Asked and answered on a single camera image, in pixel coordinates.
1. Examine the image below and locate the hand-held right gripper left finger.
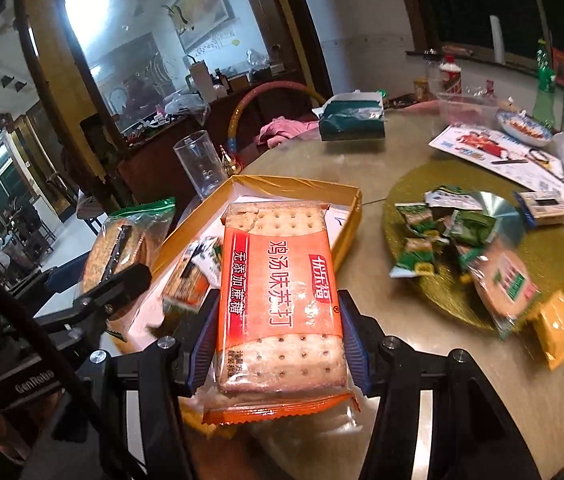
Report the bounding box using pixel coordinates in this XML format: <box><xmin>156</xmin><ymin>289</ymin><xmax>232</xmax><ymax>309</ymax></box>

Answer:
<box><xmin>94</xmin><ymin>290</ymin><xmax>223</xmax><ymax>480</ymax></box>

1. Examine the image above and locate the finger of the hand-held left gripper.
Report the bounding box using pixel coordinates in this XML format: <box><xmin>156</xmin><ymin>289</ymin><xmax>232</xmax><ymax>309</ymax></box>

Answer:
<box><xmin>36</xmin><ymin>262</ymin><xmax>153</xmax><ymax>357</ymax></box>
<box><xmin>14</xmin><ymin>266</ymin><xmax>85</xmax><ymax>312</ymax></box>

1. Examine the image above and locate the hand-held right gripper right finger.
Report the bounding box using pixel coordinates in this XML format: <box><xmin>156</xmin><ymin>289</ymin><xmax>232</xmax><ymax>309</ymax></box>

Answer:
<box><xmin>337</xmin><ymin>289</ymin><xmax>538</xmax><ymax>480</ymax></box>

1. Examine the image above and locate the round cracker packet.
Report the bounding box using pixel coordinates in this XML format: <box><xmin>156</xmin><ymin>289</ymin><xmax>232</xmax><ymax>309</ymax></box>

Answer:
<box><xmin>466</xmin><ymin>236</ymin><xmax>544</xmax><ymax>339</ymax></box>
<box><xmin>80</xmin><ymin>196</ymin><xmax>179</xmax><ymax>322</ymax></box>

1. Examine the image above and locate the small orange snack packet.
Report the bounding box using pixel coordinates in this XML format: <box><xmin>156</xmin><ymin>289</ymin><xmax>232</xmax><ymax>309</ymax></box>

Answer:
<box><xmin>161</xmin><ymin>246</ymin><xmax>213</xmax><ymax>314</ymax></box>

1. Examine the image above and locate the large orange cracker packet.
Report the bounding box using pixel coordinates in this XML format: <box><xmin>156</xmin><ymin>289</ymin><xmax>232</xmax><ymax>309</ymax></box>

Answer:
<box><xmin>202</xmin><ymin>200</ymin><xmax>360</xmax><ymax>427</ymax></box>

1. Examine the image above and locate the pile of green snack packets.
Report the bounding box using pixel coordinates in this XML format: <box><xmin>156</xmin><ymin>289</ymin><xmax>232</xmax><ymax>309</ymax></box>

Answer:
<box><xmin>388</xmin><ymin>200</ymin><xmax>500</xmax><ymax>281</ymax></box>

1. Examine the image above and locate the yellow cardboard box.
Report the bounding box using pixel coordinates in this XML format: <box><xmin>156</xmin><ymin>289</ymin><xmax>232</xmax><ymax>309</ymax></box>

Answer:
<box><xmin>112</xmin><ymin>174</ymin><xmax>363</xmax><ymax>361</ymax></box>

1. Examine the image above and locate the yellow snack packet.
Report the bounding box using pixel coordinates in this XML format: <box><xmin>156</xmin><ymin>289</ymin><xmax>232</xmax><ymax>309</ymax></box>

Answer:
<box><xmin>526</xmin><ymin>289</ymin><xmax>564</xmax><ymax>372</ymax></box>

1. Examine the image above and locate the gold glitter turntable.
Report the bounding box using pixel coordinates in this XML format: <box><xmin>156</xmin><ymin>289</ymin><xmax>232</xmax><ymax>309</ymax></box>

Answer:
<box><xmin>382</xmin><ymin>159</ymin><xmax>564</xmax><ymax>335</ymax></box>

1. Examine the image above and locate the dark wooden sideboard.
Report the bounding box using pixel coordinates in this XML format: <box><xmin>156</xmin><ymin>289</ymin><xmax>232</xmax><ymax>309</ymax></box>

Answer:
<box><xmin>114</xmin><ymin>67</ymin><xmax>313</xmax><ymax>213</ymax></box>

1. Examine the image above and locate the clear glass cup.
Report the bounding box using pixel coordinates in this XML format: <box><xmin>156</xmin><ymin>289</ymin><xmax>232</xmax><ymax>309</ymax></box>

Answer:
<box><xmin>173</xmin><ymin>130</ymin><xmax>229</xmax><ymax>202</ymax></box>

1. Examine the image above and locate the small brass ornament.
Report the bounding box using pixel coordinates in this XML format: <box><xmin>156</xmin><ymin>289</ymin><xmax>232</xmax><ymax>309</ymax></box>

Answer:
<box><xmin>218</xmin><ymin>144</ymin><xmax>243</xmax><ymax>177</ymax></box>

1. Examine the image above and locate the white teal snack packet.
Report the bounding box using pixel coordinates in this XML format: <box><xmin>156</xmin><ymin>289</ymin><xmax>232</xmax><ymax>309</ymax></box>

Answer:
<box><xmin>423</xmin><ymin>185</ymin><xmax>484</xmax><ymax>212</ymax></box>

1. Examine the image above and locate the pink cloth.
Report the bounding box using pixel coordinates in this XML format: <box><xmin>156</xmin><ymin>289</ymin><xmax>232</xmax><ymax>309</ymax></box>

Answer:
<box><xmin>253</xmin><ymin>116</ymin><xmax>321</xmax><ymax>149</ymax></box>

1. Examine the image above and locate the teal tissue pack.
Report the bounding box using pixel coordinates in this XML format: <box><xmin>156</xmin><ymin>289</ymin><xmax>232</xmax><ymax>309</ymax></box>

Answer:
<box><xmin>317</xmin><ymin>90</ymin><xmax>387</xmax><ymax>143</ymax></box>

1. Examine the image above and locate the small beige box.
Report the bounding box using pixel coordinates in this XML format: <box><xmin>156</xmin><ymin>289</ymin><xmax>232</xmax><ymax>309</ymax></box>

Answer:
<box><xmin>513</xmin><ymin>190</ymin><xmax>564</xmax><ymax>227</ymax></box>

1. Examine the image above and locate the printed paper flyer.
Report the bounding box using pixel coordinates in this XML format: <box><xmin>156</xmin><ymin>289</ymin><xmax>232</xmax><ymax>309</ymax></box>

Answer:
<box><xmin>428</xmin><ymin>123</ymin><xmax>564</xmax><ymax>187</ymax></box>

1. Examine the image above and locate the clear plastic container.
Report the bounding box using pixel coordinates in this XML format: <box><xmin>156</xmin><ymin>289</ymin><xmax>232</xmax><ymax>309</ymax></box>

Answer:
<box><xmin>433</xmin><ymin>90</ymin><xmax>501</xmax><ymax>127</ymax></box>

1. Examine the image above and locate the red-lid jar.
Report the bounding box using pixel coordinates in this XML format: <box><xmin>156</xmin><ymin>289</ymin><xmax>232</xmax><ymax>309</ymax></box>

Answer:
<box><xmin>436</xmin><ymin>54</ymin><xmax>464</xmax><ymax>97</ymax></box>

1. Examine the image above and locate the green plastic bottle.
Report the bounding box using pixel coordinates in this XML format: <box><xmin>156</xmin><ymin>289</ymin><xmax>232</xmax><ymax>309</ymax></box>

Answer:
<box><xmin>531</xmin><ymin>38</ymin><xmax>558</xmax><ymax>132</ymax></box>

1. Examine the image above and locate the white paper roll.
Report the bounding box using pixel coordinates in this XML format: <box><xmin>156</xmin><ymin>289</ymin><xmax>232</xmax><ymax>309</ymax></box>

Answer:
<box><xmin>489</xmin><ymin>14</ymin><xmax>508</xmax><ymax>66</ymax></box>

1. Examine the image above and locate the black cable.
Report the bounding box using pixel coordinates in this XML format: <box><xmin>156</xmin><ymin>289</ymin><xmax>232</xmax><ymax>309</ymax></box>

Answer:
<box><xmin>0</xmin><ymin>257</ymin><xmax>135</xmax><ymax>480</ymax></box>

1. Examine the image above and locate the framed wall painting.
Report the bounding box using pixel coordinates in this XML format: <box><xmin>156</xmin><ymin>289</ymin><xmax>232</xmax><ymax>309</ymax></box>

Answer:
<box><xmin>171</xmin><ymin>0</ymin><xmax>236</xmax><ymax>54</ymax></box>

